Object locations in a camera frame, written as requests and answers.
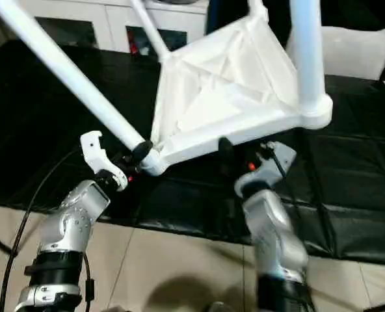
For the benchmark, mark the white plastic table top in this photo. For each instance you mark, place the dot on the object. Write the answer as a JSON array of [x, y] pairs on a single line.
[[228, 97]]

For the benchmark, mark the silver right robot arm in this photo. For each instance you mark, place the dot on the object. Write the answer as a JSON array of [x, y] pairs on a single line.
[[273, 227]]

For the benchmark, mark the white glass-door cabinet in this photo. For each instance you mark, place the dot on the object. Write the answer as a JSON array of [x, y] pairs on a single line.
[[98, 16]]

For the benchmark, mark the grey round object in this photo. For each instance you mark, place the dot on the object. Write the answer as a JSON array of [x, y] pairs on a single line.
[[176, 2]]

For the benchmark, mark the black work mat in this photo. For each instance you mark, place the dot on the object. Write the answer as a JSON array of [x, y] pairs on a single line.
[[49, 130]]

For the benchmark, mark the dark cabinet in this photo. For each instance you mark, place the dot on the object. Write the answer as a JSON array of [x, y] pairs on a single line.
[[212, 16]]

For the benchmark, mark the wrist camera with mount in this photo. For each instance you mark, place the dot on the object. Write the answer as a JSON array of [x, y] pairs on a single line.
[[273, 162], [95, 152]]

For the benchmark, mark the white board with round fitting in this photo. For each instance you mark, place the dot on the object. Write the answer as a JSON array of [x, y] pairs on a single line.
[[352, 52]]

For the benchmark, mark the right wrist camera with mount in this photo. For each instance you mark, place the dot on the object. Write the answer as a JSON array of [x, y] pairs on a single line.
[[273, 162]]

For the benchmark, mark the white plastic table leg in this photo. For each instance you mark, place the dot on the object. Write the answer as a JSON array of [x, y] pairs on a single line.
[[309, 58], [150, 29], [65, 68], [257, 4]]

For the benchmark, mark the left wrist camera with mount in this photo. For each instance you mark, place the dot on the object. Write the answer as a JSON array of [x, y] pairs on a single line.
[[95, 152]]

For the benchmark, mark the red item behind glass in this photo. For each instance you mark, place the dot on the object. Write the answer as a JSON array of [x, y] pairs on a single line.
[[132, 42]]

